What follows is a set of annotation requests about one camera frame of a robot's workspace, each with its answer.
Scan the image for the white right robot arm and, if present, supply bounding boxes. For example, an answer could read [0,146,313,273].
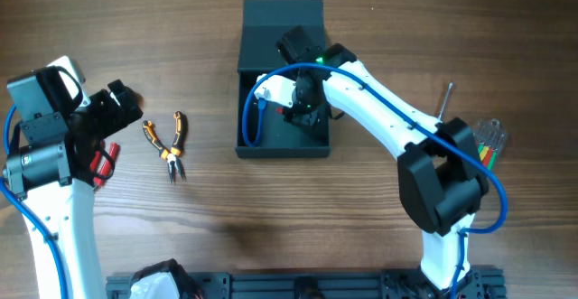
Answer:
[274,26,489,291]

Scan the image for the red handled cutters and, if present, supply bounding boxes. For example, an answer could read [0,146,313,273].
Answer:
[90,141,120,189]

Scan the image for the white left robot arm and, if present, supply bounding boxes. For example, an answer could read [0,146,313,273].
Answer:
[1,66,143,298]

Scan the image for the clear case coloured screwdrivers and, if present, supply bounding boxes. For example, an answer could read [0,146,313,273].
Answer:
[473,118,509,171]

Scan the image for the silver L-shaped socket wrench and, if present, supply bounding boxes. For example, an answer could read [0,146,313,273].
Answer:
[437,81,454,121]

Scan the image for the black open box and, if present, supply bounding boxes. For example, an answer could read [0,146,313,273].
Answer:
[234,0,331,159]

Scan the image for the orange black pliers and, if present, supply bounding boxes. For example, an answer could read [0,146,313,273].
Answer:
[141,110,189,185]

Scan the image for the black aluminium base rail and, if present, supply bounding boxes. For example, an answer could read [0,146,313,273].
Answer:
[106,266,508,299]

